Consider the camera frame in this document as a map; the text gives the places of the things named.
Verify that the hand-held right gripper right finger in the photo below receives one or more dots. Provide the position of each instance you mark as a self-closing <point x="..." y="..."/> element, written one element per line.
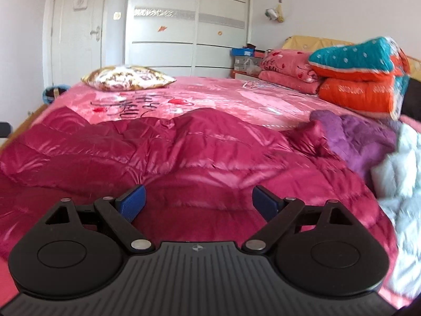
<point x="263" y="202"/>

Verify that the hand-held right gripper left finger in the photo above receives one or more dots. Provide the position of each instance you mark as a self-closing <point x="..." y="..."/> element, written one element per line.
<point x="133" y="202"/>

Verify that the crimson down jacket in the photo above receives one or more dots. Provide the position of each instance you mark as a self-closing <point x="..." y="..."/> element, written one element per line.
<point x="184" y="158"/>

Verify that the purple fleece garment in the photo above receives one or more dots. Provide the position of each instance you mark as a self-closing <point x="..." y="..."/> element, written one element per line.
<point x="358" y="138"/>

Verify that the gold patterned pillow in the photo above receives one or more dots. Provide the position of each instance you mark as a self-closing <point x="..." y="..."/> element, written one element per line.
<point x="126" y="77"/>

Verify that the blue trash bin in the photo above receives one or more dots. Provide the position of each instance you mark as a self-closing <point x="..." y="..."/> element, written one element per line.
<point x="52" y="93"/>

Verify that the pink heart print folded blanket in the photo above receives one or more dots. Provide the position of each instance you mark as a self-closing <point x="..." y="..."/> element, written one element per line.
<point x="289" y="67"/>

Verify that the stack of shoe boxes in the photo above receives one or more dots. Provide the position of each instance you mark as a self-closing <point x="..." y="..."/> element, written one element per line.
<point x="245" y="61"/>

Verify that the light blue down jacket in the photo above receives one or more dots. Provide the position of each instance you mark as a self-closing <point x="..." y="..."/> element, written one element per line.
<point x="406" y="184"/>

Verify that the teal and orange quilt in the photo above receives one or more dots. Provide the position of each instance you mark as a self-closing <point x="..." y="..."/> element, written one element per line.
<point x="358" y="72"/>

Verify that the white room door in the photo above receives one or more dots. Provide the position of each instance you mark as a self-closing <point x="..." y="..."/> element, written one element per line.
<point x="77" y="29"/>

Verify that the white sliding door wardrobe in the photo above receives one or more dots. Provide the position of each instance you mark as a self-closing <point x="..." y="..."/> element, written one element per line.
<point x="187" y="23"/>

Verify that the wall light switch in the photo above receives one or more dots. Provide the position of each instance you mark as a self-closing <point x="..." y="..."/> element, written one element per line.
<point x="116" y="15"/>

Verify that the hanging plush wall ornament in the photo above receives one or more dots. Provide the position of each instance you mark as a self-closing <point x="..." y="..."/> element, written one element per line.
<point x="274" y="12"/>

